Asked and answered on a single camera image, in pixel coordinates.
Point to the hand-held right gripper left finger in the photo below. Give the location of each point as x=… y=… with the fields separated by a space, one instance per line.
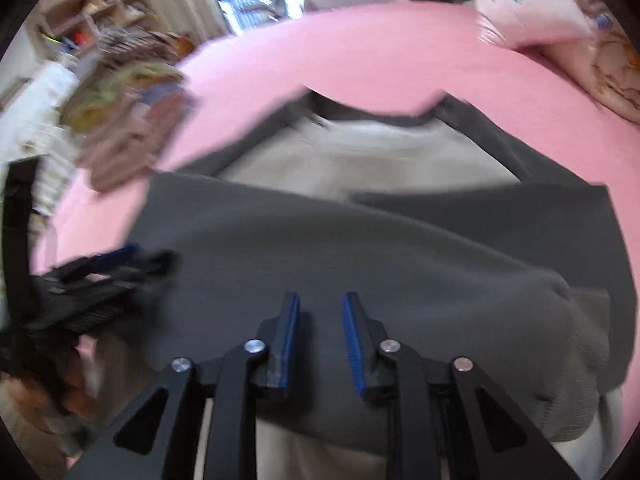
x=287 y=340

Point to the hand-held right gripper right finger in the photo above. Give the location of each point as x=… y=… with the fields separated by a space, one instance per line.
x=352 y=345

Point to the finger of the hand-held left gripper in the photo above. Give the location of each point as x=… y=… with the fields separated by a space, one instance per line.
x=110 y=257
x=135 y=277

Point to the grey two-tone sweatshirt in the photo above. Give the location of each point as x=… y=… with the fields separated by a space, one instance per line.
x=350 y=240

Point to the stack of folded clothes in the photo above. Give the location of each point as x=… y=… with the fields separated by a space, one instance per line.
x=125 y=110

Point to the person's left hand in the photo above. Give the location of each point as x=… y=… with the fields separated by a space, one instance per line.
x=77 y=385

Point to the lace covered furniture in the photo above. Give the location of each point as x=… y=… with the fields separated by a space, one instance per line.
x=35 y=125

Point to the wooden bookshelf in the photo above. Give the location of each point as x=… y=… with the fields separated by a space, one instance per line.
x=85 y=10

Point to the beige curtain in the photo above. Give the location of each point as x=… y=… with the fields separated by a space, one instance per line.
x=180 y=0

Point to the pink bed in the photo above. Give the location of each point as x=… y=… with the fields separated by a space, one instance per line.
x=380 y=50

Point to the folded cartoon print quilt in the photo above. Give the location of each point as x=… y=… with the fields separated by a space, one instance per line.
x=610 y=75

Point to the pink printed pillow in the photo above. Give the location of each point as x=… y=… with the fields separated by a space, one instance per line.
x=525 y=5

